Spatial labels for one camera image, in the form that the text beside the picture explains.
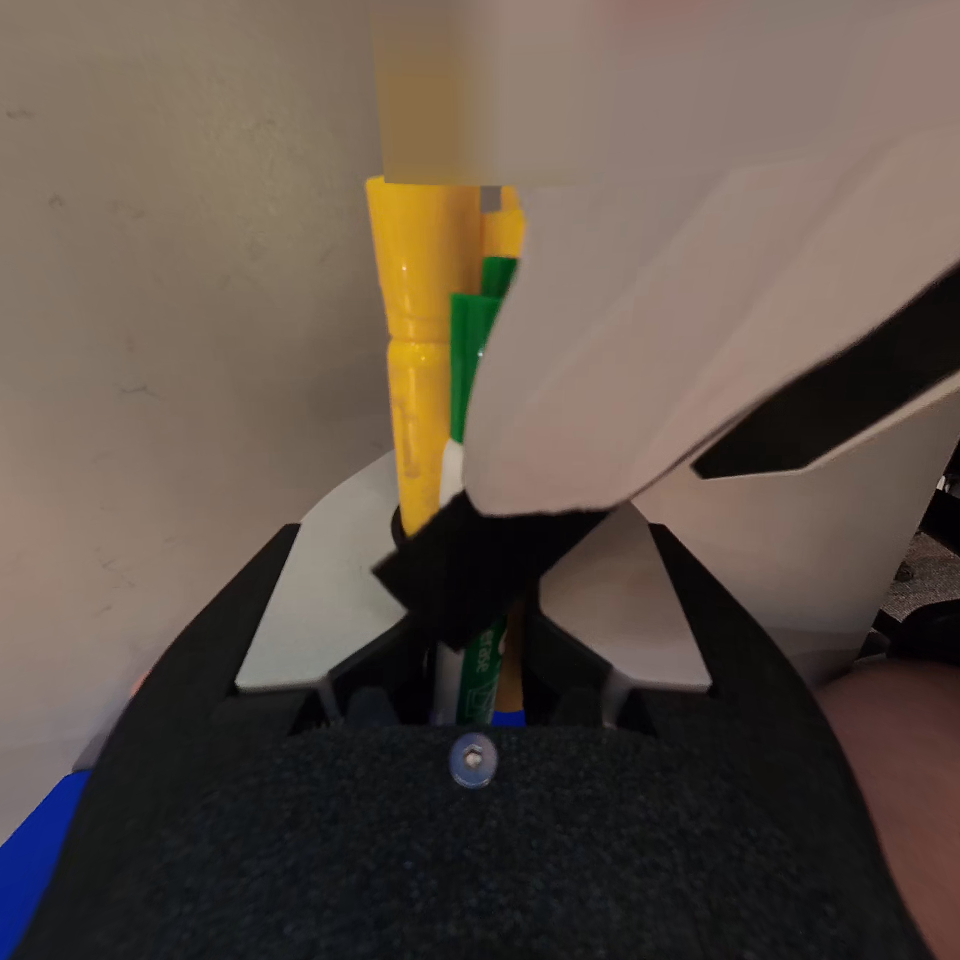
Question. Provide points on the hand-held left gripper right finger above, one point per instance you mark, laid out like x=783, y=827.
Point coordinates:
x=645, y=622

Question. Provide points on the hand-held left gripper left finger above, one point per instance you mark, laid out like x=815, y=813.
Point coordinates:
x=315, y=615

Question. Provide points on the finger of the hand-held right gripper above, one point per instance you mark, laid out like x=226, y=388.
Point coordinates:
x=900, y=450
x=637, y=337

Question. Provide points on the green dry erase marker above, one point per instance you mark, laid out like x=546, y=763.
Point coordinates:
x=469, y=352

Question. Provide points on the yellow marker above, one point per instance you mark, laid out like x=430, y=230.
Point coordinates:
x=501, y=236
x=416, y=300

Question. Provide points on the white desk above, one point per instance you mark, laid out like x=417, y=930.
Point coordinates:
x=187, y=300

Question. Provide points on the person's bare leg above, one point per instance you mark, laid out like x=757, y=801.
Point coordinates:
x=915, y=825

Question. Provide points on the blue storage bin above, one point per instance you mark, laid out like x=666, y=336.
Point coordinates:
x=30, y=885

